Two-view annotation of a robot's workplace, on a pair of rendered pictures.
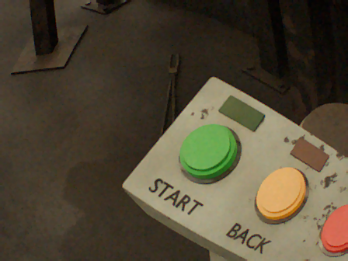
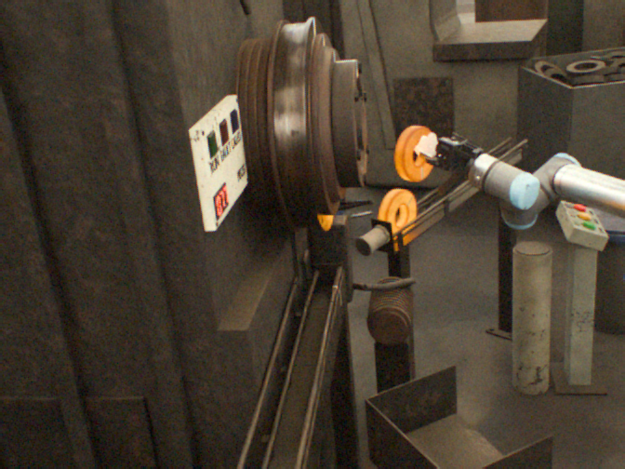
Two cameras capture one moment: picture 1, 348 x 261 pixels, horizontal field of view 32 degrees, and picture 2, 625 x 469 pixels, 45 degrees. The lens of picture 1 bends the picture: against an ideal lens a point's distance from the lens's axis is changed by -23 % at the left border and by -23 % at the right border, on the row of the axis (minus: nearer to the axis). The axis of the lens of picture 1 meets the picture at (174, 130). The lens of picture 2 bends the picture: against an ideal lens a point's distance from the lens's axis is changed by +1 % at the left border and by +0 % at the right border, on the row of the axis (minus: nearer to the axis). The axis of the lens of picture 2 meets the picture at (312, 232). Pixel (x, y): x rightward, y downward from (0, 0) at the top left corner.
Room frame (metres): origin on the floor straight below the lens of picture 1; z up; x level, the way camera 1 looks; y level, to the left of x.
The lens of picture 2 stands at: (2.41, 1.01, 1.52)
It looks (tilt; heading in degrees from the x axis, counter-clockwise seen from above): 22 degrees down; 229
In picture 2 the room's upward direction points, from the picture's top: 6 degrees counter-clockwise
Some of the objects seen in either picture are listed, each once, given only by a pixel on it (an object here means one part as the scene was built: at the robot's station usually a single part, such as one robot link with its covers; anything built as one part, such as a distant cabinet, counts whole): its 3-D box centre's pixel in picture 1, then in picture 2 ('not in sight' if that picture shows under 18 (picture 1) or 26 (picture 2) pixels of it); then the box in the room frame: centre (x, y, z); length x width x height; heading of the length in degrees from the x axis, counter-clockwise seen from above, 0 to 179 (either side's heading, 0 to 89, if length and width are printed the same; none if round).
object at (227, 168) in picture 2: not in sight; (222, 158); (1.64, -0.09, 1.15); 0.26 x 0.02 x 0.18; 39
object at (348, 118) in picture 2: not in sight; (352, 125); (1.25, -0.14, 1.11); 0.28 x 0.06 x 0.28; 39
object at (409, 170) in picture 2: not in sight; (415, 154); (0.82, -0.33, 0.91); 0.16 x 0.03 x 0.16; 3
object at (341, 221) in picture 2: not in sight; (331, 260); (1.14, -0.38, 0.68); 0.11 x 0.08 x 0.24; 129
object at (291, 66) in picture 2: not in sight; (309, 127); (1.31, -0.22, 1.11); 0.47 x 0.06 x 0.47; 39
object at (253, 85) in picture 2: not in sight; (272, 128); (1.36, -0.28, 1.12); 0.47 x 0.10 x 0.47; 39
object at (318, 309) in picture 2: not in sight; (325, 303); (1.30, -0.24, 0.66); 0.19 x 0.07 x 0.01; 39
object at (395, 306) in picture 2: (325, 46); (394, 368); (0.97, -0.32, 0.27); 0.22 x 0.13 x 0.53; 39
